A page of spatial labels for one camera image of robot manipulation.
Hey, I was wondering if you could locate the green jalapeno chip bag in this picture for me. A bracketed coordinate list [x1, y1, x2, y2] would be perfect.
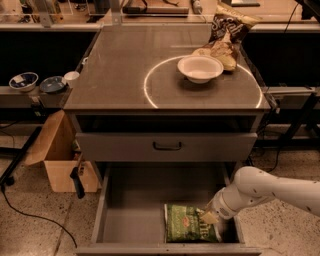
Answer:
[164, 204, 222, 243]

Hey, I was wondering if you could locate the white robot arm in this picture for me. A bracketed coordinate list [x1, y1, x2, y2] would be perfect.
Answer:
[200, 166, 320, 224]

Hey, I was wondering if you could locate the closed grey top drawer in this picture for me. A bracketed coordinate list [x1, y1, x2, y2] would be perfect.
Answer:
[76, 133, 257, 162]

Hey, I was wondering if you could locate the grey drawer cabinet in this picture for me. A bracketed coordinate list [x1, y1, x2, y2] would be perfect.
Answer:
[63, 23, 272, 174]

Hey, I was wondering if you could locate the open grey middle drawer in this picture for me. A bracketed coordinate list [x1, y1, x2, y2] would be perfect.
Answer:
[76, 163, 261, 256]

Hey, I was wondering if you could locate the brown chip bag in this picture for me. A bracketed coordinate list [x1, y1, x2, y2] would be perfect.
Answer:
[193, 2, 261, 71]

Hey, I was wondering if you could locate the cardboard box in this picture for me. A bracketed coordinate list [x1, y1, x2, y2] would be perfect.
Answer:
[24, 109, 100, 194]

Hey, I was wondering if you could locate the small white cup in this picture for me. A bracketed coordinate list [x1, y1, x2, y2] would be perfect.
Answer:
[64, 71, 80, 88]

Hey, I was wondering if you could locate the dark blue bowl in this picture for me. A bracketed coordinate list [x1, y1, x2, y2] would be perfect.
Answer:
[39, 76, 66, 93]

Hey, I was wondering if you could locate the grey side shelf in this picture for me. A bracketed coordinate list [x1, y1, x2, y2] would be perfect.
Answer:
[0, 86, 71, 108]

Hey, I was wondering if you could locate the black drawer handle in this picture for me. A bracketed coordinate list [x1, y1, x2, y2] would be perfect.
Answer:
[152, 142, 182, 151]

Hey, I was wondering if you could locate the black power cable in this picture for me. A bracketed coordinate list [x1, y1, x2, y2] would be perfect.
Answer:
[246, 148, 281, 174]

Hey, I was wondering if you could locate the black floor cable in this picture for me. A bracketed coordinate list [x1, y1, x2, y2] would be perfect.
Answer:
[0, 183, 78, 249]

